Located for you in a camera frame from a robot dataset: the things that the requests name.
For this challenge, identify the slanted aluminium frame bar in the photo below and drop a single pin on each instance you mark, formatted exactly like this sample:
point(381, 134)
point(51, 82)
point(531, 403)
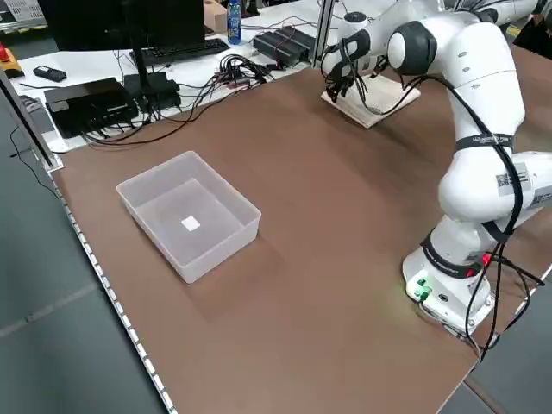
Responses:
point(32, 129)

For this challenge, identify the aluminium frame post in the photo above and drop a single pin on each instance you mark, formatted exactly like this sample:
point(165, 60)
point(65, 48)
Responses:
point(321, 34)

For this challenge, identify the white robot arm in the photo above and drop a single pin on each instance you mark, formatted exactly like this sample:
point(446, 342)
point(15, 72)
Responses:
point(487, 108)
point(517, 6)

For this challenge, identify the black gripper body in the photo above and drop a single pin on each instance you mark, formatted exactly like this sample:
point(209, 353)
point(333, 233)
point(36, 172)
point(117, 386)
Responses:
point(347, 75)

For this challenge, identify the brown cardboard box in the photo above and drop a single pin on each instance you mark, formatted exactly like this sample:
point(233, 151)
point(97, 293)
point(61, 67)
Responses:
point(215, 17)

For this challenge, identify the red emergency stop button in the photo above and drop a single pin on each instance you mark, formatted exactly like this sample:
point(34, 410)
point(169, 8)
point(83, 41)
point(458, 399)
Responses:
point(6, 56)

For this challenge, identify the black computer monitor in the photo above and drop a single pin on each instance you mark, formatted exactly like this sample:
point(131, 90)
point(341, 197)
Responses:
point(108, 21)

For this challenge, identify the black box device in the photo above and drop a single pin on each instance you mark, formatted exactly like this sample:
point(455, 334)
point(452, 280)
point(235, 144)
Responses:
point(86, 103)

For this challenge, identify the black usb hub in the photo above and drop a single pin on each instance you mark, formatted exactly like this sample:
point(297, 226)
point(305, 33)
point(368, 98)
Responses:
point(241, 71)

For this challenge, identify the black finned power supply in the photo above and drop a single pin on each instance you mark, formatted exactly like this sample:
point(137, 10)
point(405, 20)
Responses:
point(280, 45)

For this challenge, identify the small black handheld device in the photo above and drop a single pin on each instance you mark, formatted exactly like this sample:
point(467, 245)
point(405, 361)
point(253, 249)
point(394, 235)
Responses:
point(49, 73)

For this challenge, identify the blue drink bottle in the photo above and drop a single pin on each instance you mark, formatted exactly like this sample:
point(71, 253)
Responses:
point(234, 26)

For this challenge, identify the black keyboard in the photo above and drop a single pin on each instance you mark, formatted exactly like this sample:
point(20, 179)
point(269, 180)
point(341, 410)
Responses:
point(185, 49)

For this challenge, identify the clear plastic box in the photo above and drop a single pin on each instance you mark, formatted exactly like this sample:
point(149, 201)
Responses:
point(190, 241)

